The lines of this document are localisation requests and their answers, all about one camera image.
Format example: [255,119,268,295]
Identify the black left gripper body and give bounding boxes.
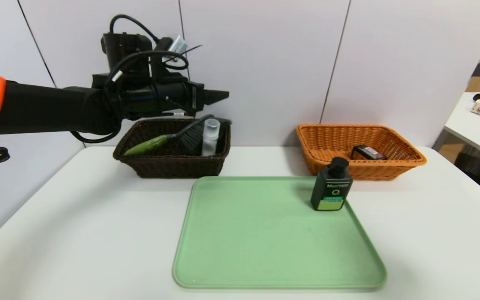
[155,80,205,115]

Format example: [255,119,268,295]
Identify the grey brush with green handle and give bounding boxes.
[123,115,232,157]

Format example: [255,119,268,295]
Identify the white bottle with clear cap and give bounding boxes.
[201,119,220,157]

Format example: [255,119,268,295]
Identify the dark green pump bottle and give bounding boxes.
[310,157,353,211]

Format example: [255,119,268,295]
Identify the small black red box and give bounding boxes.
[351,145,387,161]

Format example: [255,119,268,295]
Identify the dark brown wicker basket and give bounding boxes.
[113,119,231,179]

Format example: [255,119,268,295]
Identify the orange wicker basket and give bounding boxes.
[295,124,427,181]

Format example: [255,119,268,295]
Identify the light green plastic tray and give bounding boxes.
[172,176,387,289]

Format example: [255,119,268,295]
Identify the white side table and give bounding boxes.
[432,92,480,164]

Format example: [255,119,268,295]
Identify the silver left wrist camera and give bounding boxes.
[157,35,187,55]

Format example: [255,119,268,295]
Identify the smooth black left arm cable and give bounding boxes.
[105,15,189,90]

